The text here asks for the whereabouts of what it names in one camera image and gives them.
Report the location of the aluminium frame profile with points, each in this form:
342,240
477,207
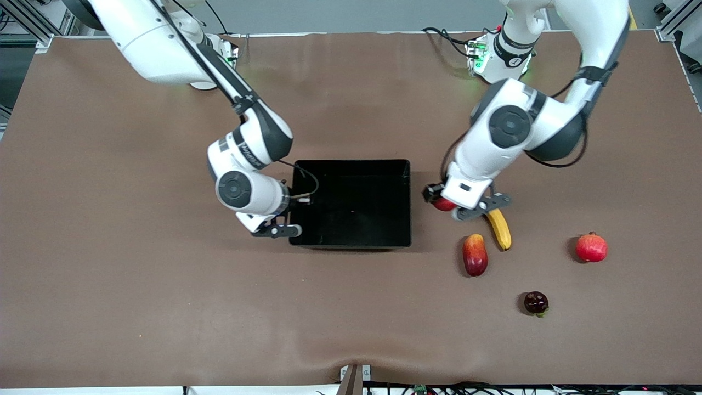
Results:
672,22
44,43

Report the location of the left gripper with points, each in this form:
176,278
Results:
431,192

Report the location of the red yellow apple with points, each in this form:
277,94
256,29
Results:
443,205

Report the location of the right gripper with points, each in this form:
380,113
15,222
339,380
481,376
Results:
292,204

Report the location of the black plastic box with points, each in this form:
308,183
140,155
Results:
373,219

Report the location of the dark purple mangosteen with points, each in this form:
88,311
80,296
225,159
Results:
536,303

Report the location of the yellow banana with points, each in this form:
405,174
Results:
500,230

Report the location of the small green connector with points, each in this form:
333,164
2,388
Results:
420,390

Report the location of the red pomegranate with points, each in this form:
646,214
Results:
592,248

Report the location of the metal table bracket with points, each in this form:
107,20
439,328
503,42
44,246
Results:
354,381

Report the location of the red yellow mango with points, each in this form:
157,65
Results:
475,258

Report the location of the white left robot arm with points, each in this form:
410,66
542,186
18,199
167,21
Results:
598,33

